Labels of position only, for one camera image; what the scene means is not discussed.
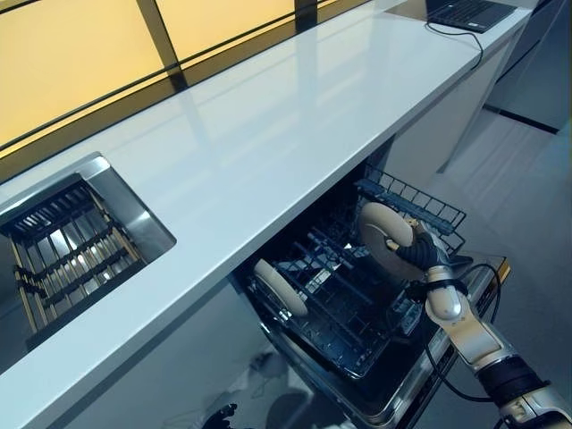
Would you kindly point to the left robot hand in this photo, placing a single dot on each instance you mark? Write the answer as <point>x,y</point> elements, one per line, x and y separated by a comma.
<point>221,415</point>

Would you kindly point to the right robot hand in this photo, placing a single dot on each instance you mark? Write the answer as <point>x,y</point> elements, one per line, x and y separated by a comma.
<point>422,252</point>

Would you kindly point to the cream round plate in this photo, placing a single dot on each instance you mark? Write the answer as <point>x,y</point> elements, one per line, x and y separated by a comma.
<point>281,286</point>
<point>384,228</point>

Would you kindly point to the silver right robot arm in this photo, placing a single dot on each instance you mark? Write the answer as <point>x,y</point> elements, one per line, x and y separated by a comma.
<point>469,330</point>

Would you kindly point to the black built-in dishwasher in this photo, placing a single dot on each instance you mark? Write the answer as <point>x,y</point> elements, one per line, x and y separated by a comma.
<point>357,357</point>

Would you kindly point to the white cabinet door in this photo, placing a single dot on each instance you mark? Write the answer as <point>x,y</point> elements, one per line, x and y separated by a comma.
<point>179,357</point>

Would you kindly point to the white cabinet end panel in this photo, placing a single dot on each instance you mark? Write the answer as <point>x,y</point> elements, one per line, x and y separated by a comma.
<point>447,125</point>

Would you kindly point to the tall grey cabinet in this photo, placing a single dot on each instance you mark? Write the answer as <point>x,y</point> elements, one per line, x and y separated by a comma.
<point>536,67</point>

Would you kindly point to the black dish drying rack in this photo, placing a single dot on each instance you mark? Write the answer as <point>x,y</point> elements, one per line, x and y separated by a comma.
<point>71,254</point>

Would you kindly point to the stainless steel kitchen sink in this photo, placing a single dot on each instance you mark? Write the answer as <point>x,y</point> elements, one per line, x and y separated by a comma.
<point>120,205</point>

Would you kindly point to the dark open laptop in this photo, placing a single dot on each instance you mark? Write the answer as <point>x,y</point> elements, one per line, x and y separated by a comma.
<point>469,13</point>

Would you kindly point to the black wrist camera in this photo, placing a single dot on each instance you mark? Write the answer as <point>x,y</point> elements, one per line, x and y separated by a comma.
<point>416,292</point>

